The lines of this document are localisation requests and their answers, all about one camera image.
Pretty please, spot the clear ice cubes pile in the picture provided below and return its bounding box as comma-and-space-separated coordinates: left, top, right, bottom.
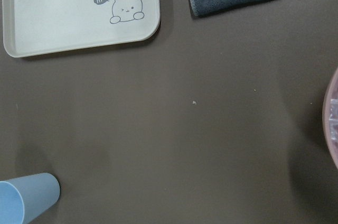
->
329, 99, 338, 141

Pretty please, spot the blue plastic cup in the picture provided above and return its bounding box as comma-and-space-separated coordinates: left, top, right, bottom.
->
1, 173, 60, 223

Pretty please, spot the beige plastic tray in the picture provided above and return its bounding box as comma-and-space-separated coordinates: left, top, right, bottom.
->
2, 0, 161, 58

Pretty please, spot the pink bowl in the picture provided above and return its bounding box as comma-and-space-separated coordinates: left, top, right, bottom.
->
322, 69, 337, 167

